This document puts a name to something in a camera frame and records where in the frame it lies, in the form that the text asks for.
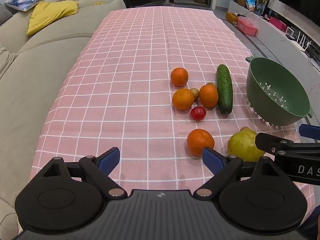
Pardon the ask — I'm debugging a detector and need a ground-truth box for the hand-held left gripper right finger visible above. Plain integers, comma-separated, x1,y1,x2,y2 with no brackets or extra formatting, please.
194,147,282,198

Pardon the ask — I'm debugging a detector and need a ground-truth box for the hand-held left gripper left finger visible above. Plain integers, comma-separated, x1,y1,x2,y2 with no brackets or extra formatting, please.
41,147,127,198

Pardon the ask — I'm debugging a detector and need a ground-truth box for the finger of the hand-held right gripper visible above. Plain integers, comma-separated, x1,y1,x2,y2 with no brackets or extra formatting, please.
254,132,320,156
299,124,320,140

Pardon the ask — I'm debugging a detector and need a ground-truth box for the orange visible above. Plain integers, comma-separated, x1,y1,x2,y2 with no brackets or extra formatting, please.
172,88,195,111
170,67,189,87
187,129,215,157
199,84,219,108

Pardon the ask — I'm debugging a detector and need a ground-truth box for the yellow-green pear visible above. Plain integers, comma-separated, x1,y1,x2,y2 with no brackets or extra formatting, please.
227,127,266,162

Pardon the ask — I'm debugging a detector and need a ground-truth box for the red tomato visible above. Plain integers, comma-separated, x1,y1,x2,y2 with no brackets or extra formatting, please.
190,106,207,121

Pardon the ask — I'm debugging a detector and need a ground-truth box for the green colander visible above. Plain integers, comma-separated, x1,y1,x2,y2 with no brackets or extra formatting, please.
245,57,313,128

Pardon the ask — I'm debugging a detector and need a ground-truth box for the green cucumber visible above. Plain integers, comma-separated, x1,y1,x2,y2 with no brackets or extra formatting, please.
216,64,233,115

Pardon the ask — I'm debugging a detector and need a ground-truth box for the person's leg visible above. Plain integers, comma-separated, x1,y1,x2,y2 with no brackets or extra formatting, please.
297,211,320,240

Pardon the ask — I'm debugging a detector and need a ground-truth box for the pink checked tablecloth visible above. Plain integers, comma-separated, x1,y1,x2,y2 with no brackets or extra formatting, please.
29,6,315,228

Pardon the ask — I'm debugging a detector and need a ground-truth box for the white tv cabinet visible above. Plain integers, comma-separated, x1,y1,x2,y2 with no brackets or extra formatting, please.
229,0,320,105

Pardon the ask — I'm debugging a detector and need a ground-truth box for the white router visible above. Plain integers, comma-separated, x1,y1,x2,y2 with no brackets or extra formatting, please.
295,29,312,52

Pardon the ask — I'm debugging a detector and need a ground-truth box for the beige sofa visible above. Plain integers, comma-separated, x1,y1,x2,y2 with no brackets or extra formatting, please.
0,0,127,240

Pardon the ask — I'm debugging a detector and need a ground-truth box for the dark pink box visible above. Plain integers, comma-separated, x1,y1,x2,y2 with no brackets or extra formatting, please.
269,17,288,32

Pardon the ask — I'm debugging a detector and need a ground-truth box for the pink storage box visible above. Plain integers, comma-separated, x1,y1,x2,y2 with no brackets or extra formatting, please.
237,16,258,37

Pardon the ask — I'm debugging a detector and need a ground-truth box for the yellow box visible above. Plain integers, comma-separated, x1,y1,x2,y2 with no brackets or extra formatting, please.
226,12,247,25

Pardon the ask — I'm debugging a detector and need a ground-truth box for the yellow pillow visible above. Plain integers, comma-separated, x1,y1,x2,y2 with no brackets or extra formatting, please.
26,0,79,36

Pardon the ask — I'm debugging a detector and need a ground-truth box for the grey cushion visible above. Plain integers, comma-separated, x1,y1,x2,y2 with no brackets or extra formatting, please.
0,4,13,26

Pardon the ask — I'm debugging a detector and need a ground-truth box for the blue printed pillow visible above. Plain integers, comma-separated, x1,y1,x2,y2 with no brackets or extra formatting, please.
4,0,48,12

